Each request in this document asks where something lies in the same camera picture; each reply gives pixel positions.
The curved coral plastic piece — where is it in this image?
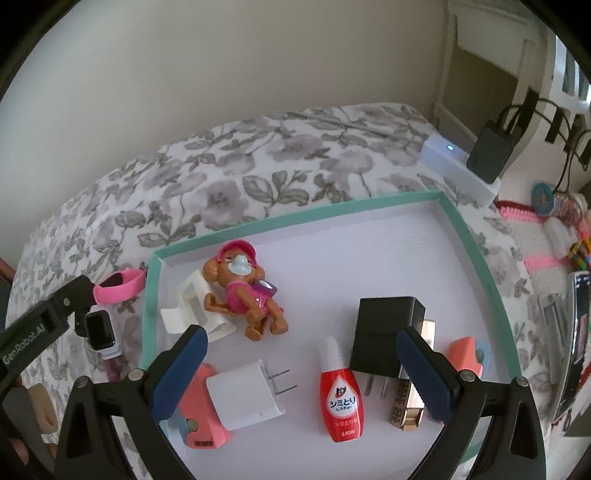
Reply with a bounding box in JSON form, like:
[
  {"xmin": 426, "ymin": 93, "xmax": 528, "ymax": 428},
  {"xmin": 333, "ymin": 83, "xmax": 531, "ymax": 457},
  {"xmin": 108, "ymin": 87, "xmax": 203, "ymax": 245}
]
[{"xmin": 445, "ymin": 337, "xmax": 492, "ymax": 381}]

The white smartwatch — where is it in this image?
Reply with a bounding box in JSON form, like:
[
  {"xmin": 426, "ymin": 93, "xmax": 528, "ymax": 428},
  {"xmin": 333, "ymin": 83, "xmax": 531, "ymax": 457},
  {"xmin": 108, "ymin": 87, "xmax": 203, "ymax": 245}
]
[{"xmin": 85, "ymin": 305, "xmax": 125, "ymax": 361}]

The black cable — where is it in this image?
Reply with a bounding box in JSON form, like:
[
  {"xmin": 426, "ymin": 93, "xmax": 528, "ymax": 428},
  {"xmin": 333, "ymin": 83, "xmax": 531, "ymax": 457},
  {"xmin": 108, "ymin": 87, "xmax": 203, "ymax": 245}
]
[{"xmin": 496, "ymin": 88, "xmax": 591, "ymax": 195}]

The colourful bead string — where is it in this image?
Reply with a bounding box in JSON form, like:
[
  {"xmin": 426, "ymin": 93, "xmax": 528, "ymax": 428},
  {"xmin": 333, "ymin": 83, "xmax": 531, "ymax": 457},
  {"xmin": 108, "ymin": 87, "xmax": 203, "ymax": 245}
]
[{"xmin": 568, "ymin": 240, "xmax": 591, "ymax": 273}]

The white plastic holder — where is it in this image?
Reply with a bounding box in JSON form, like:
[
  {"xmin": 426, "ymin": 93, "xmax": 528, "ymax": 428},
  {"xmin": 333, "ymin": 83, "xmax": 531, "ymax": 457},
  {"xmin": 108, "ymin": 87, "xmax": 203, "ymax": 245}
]
[{"xmin": 160, "ymin": 270, "xmax": 236, "ymax": 342}]

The black plug-in charger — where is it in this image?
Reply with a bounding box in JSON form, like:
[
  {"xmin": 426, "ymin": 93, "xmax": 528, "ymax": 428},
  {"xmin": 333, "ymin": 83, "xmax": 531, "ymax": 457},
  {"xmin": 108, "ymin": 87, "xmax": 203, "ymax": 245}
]
[{"xmin": 466, "ymin": 121, "xmax": 515, "ymax": 184}]

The brown dog toy figure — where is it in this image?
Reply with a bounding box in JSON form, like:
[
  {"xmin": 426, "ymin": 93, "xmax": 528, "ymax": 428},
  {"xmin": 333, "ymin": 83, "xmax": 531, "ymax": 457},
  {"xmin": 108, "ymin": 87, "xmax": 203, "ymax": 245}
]
[{"xmin": 203, "ymin": 240, "xmax": 289, "ymax": 343}]

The red stain remover bottle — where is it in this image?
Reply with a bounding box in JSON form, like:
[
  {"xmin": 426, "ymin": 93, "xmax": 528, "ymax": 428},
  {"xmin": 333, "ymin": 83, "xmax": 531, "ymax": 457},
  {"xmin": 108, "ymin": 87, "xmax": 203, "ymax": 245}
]
[{"xmin": 318, "ymin": 337, "xmax": 365, "ymax": 444}]

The black smartphone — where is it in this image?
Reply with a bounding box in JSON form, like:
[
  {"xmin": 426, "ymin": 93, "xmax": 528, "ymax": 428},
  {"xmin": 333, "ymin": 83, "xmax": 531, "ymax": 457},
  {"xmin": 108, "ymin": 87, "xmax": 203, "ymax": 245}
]
[{"xmin": 551, "ymin": 270, "xmax": 591, "ymax": 423}]

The beige rubber piece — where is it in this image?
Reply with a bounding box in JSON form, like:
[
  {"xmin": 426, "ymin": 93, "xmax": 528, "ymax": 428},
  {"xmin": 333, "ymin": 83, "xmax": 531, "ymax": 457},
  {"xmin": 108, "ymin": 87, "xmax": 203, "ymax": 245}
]
[{"xmin": 25, "ymin": 383, "xmax": 58, "ymax": 435}]

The pink smartwatch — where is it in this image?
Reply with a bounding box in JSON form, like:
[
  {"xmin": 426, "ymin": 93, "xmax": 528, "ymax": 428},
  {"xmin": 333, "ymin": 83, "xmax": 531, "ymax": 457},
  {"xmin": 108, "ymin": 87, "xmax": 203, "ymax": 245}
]
[{"xmin": 93, "ymin": 268, "xmax": 147, "ymax": 305}]

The pink and white crocheted mat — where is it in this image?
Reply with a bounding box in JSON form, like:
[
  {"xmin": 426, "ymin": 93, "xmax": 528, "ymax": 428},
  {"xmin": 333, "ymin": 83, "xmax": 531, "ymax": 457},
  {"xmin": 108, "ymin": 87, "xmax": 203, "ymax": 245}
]
[{"xmin": 496, "ymin": 198, "xmax": 591, "ymax": 287}]

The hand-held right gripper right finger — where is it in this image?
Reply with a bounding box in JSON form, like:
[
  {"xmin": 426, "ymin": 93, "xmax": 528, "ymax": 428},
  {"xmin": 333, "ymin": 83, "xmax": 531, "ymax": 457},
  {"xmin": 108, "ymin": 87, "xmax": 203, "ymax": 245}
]
[{"xmin": 396, "ymin": 327, "xmax": 548, "ymax": 480}]

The teal-edged white tray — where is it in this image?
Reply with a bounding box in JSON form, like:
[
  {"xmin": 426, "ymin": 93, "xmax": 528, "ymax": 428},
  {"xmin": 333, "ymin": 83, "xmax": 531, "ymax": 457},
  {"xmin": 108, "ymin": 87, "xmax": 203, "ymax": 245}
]
[{"xmin": 139, "ymin": 190, "xmax": 520, "ymax": 480}]

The white wall charger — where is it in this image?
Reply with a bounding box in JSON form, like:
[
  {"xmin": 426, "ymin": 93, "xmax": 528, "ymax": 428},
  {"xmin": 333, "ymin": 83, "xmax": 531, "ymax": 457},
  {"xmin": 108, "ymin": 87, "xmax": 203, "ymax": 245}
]
[{"xmin": 205, "ymin": 359, "xmax": 298, "ymax": 432}]

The white box device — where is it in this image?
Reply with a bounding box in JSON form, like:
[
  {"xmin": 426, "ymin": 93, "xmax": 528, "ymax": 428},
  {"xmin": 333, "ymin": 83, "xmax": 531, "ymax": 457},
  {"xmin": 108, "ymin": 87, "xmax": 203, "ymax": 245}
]
[{"xmin": 419, "ymin": 134, "xmax": 502, "ymax": 206}]

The gold lipstick tube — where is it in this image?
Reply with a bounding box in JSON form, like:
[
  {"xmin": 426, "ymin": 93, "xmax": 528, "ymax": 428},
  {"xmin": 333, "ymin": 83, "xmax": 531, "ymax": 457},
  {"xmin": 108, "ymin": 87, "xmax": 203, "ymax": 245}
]
[{"xmin": 387, "ymin": 319, "xmax": 437, "ymax": 432}]

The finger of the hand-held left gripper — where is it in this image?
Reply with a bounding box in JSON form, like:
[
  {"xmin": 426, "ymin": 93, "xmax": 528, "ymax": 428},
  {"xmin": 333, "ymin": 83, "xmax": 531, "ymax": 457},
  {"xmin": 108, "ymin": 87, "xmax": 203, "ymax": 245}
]
[{"xmin": 46, "ymin": 275, "xmax": 95, "ymax": 340}]

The pink and blue toy block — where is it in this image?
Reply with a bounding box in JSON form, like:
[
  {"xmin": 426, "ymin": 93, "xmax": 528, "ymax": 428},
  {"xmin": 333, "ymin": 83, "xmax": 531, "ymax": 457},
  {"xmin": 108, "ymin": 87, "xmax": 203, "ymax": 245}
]
[{"xmin": 166, "ymin": 364, "xmax": 232, "ymax": 449}]

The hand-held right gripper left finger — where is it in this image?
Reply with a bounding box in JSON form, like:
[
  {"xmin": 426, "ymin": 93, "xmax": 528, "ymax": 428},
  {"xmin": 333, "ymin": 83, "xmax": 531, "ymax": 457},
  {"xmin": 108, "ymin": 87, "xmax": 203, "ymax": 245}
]
[{"xmin": 55, "ymin": 324, "xmax": 208, "ymax": 480}]

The round teal patterned tin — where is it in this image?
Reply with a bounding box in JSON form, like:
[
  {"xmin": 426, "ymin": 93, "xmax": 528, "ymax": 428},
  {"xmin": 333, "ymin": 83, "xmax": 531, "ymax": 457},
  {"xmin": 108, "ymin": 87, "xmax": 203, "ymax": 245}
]
[{"xmin": 531, "ymin": 181, "xmax": 557, "ymax": 215}]

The black power adapter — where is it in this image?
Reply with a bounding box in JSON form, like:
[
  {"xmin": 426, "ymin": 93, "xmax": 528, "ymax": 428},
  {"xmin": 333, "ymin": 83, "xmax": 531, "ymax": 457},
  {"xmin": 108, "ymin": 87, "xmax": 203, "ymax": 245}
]
[{"xmin": 348, "ymin": 296, "xmax": 428, "ymax": 400}]

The grey floral blanket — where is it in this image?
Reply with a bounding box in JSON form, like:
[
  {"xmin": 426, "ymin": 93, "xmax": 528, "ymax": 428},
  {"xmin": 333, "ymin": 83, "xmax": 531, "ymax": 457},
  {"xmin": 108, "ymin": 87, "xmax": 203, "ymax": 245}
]
[{"xmin": 9, "ymin": 102, "xmax": 546, "ymax": 480}]

